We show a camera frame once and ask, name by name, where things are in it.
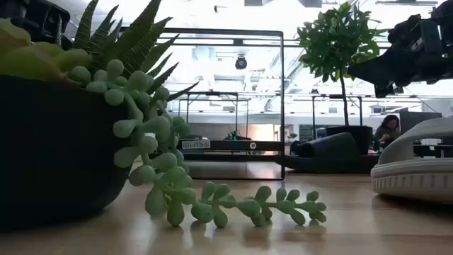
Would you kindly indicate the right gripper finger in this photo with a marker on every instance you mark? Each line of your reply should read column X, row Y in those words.
column 382, row 72

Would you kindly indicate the grey rubber slide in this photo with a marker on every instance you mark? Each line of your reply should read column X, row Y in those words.
column 407, row 180

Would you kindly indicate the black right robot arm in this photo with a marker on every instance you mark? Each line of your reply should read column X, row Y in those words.
column 444, row 8

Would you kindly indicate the person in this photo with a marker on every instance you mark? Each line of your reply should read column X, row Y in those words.
column 388, row 127

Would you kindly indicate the dark computer monitor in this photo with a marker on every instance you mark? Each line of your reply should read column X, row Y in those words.
column 419, row 120

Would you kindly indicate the small tree in black pot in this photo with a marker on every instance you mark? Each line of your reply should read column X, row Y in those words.
column 336, row 39

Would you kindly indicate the potted artificial succulent plant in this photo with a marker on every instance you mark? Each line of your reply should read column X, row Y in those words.
column 53, row 141

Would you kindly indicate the black background table frame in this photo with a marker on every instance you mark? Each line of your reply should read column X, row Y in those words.
column 336, row 96
column 212, row 93

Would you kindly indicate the black hanging camera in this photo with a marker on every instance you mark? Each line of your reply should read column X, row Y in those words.
column 241, row 63

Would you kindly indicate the wooden shelf with black frame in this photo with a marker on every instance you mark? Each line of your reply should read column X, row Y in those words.
column 230, row 144

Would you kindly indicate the black aluminium rig frame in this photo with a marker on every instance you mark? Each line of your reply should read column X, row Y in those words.
column 230, row 157

